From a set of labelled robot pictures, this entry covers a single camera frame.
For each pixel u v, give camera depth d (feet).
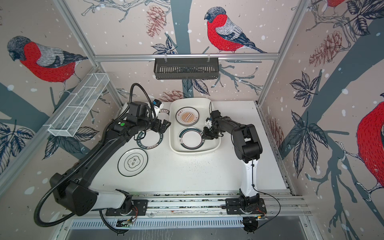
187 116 3.62
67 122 2.34
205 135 2.94
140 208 2.40
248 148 1.82
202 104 3.64
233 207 2.40
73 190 1.24
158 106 2.24
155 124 2.21
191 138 3.21
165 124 2.30
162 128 2.28
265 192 2.13
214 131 2.83
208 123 3.19
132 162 2.95
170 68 3.51
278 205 2.21
